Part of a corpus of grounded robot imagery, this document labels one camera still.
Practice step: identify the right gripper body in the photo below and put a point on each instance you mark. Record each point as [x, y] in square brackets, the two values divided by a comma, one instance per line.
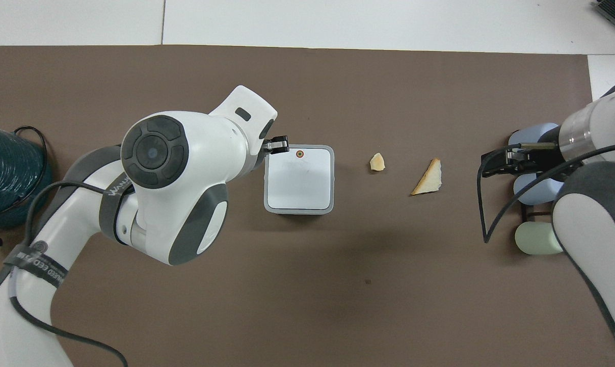
[545, 159]

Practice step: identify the pale green cup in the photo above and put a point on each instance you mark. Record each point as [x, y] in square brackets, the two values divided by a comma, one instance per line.
[537, 238]

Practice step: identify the triangular toast slice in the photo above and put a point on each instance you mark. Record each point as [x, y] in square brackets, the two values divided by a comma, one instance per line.
[429, 180]

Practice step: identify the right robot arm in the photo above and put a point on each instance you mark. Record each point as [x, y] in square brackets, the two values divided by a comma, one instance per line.
[587, 224]

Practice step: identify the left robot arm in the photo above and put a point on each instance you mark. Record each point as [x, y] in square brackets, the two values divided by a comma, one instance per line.
[205, 148]

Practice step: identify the light blue cup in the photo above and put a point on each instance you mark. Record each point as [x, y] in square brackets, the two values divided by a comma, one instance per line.
[534, 191]
[530, 134]

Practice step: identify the small bread piece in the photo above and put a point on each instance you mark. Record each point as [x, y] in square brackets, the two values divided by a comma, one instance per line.
[377, 162]

